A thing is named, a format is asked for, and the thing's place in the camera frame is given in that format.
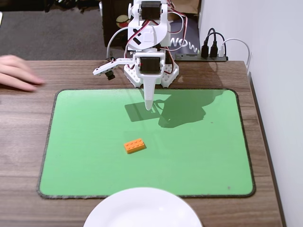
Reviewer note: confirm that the dark brown cabinet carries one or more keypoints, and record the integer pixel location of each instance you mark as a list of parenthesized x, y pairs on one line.
[(110, 23)]

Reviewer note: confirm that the dark bag with WOW print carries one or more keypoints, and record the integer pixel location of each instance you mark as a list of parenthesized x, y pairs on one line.
[(189, 35)]

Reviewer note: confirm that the green mat with grey edge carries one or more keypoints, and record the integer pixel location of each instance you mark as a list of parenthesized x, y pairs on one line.
[(94, 142)]

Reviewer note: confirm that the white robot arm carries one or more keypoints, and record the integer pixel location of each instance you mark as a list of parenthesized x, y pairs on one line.
[(151, 35)]

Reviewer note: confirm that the white round plate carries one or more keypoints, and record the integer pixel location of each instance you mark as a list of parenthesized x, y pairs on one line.
[(142, 210)]

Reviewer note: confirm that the black power strip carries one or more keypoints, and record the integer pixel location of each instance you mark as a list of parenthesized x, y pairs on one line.
[(189, 57)]

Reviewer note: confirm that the orange lego block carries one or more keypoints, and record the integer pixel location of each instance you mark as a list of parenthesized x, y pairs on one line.
[(135, 146)]

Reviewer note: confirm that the round yellow red sticker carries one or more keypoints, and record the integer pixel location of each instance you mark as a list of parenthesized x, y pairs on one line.
[(122, 21)]

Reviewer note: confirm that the wrist camera on white bracket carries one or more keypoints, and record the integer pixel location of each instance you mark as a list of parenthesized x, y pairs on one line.
[(104, 69)]

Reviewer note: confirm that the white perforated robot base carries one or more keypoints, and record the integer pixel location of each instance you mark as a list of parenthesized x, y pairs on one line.
[(171, 75)]

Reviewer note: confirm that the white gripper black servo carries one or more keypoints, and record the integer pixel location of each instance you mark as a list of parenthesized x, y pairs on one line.
[(149, 65)]

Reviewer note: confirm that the person's bare hand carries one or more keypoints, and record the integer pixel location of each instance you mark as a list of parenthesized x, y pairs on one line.
[(14, 71)]

